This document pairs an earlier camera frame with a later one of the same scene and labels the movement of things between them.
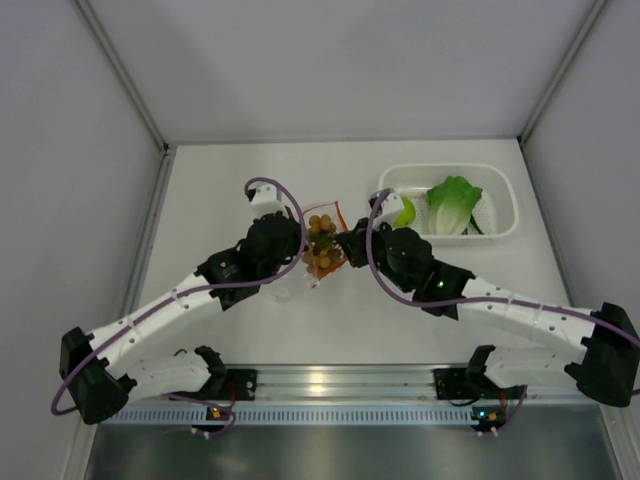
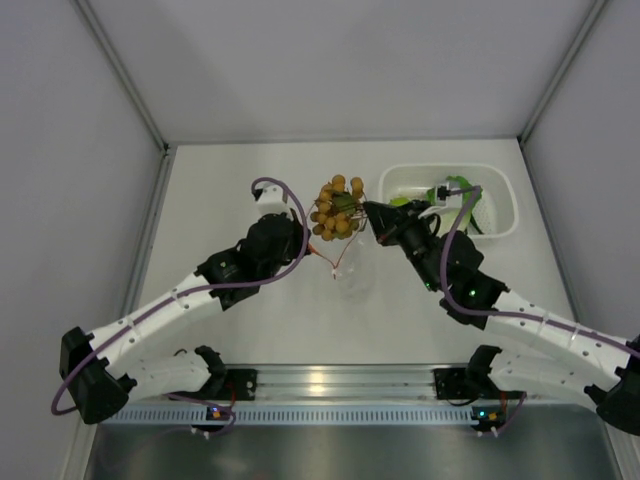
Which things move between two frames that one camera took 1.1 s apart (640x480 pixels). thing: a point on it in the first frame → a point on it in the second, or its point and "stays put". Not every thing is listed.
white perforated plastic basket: (496, 211) stays put
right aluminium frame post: (595, 11) stays put
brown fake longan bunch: (321, 253) → (339, 208)
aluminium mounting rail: (351, 383) stays put
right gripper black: (352, 243) → (390, 223)
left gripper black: (296, 235) stays put
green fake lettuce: (450, 206) stays put
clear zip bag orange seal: (322, 254) → (353, 279)
